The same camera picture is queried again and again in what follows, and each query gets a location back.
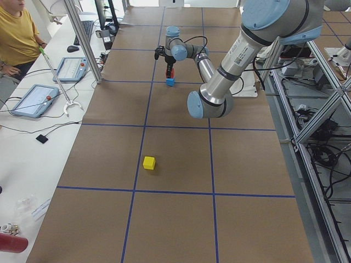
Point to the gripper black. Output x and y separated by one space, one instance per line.
169 60

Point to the red block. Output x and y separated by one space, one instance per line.
170 74

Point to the blue block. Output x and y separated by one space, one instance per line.
170 82

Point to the yellow block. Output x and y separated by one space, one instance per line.
149 162

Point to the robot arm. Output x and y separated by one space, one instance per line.
292 22

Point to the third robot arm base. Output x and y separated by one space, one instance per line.
340 56

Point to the black keyboard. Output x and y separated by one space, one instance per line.
87 29

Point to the far teach pendant tablet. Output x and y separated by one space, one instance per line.
71 69

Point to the teach pendant tablet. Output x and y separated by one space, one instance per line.
71 69
36 101

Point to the black computer mouse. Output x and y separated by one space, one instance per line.
72 48

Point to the reacher grabber stick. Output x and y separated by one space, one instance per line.
69 102

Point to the near teach pendant tablet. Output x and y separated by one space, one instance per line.
36 101

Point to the small black square pad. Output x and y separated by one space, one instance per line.
42 138

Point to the person in yellow shirt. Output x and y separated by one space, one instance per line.
20 40

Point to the red cylinder bottle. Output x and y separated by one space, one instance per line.
13 244

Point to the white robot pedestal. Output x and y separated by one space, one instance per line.
248 84

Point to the aluminium frame post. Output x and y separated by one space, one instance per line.
84 43

